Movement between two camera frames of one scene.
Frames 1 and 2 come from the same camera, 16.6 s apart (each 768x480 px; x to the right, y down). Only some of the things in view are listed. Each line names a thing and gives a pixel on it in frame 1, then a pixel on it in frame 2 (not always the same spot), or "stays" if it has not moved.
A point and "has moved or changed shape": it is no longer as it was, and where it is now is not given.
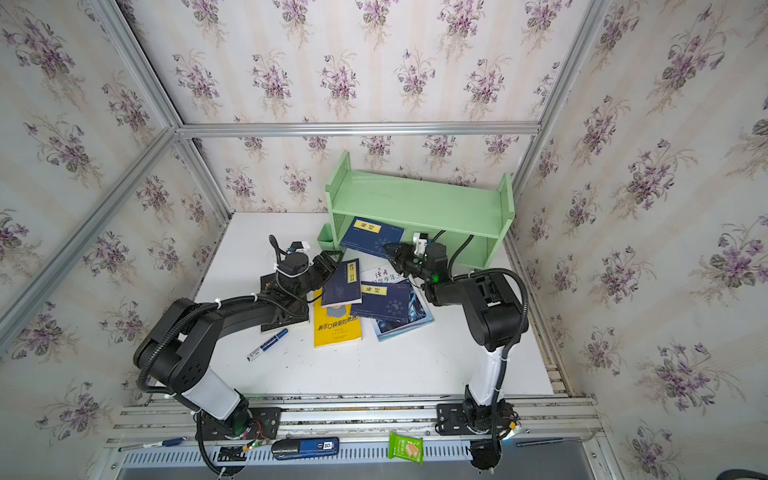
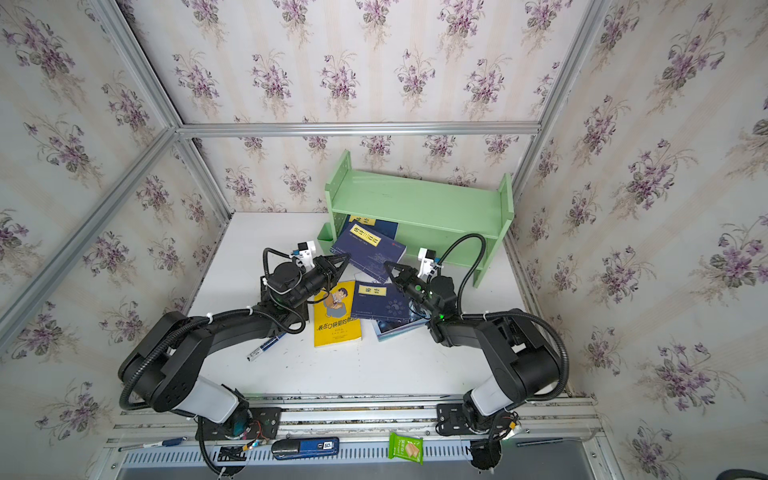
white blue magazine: x=419 y=315 stays
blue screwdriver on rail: x=167 y=443 stays
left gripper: x=324 y=267 stays
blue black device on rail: x=296 y=448 stays
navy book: x=343 y=288 → x=369 y=250
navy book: x=371 y=236 has moved or changed shape
